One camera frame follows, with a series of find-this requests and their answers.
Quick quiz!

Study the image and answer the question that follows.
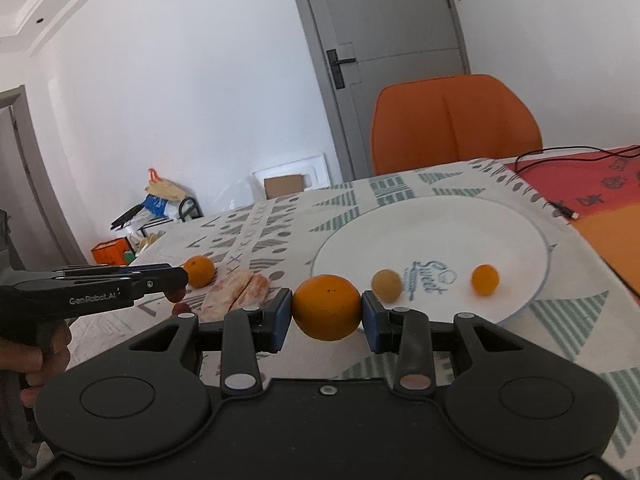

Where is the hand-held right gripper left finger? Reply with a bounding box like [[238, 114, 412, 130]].
[[119, 288, 294, 395]]

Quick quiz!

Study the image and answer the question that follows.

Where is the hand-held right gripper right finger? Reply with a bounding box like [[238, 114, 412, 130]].
[[361, 291, 537, 395]]

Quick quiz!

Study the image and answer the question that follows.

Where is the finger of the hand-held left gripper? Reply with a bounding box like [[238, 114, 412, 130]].
[[50, 262, 174, 279], [120, 266, 190, 306]]

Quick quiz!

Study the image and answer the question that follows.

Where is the yellow-brown round fruit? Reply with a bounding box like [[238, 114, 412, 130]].
[[370, 268, 404, 304]]

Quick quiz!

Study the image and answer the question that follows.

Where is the large orange with dark specks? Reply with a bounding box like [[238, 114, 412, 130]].
[[292, 274, 363, 342]]

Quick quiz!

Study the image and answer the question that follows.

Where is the white round plate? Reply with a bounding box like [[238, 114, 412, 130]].
[[310, 195, 552, 329]]

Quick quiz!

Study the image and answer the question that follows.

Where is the small orange kumquat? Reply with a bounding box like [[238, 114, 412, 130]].
[[471, 263, 500, 297]]

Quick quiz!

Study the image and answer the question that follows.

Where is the person's left hand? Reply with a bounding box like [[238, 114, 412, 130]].
[[0, 323, 72, 409]]

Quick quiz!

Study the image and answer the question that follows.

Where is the orange box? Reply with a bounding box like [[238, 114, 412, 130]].
[[90, 238, 132, 267]]

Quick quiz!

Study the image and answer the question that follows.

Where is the black folded tool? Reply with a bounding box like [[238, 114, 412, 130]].
[[109, 203, 152, 233]]

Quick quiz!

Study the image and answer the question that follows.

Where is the blue plastic bag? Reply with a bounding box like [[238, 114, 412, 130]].
[[142, 194, 169, 217]]

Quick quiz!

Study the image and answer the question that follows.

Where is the patterned white green tablecloth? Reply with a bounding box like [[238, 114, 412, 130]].
[[65, 157, 640, 480]]

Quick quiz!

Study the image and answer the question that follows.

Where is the grey clothing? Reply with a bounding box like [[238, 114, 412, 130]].
[[0, 369, 41, 480]]

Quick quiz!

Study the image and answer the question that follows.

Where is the brown cardboard piece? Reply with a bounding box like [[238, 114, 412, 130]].
[[263, 173, 306, 200]]

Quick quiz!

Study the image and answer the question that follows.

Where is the white foam packaging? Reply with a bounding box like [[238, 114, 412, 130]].
[[251, 154, 330, 202]]

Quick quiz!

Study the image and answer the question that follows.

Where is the orange chair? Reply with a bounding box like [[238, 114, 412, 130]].
[[368, 74, 544, 177]]

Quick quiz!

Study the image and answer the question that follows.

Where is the red and orange mat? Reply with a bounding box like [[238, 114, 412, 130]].
[[502, 144, 640, 307]]

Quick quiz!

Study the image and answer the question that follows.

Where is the grey door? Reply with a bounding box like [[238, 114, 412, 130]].
[[284, 0, 472, 184]]

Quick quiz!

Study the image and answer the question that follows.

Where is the black round metal frame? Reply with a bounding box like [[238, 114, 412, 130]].
[[178, 197, 204, 223]]

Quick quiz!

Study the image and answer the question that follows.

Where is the grey side door frame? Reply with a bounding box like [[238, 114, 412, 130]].
[[0, 84, 87, 272]]

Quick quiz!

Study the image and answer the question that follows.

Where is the black cable with plug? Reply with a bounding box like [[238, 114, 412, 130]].
[[514, 145, 640, 221]]

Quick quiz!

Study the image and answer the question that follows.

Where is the black door handle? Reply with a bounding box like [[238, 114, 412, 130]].
[[326, 48, 357, 91]]

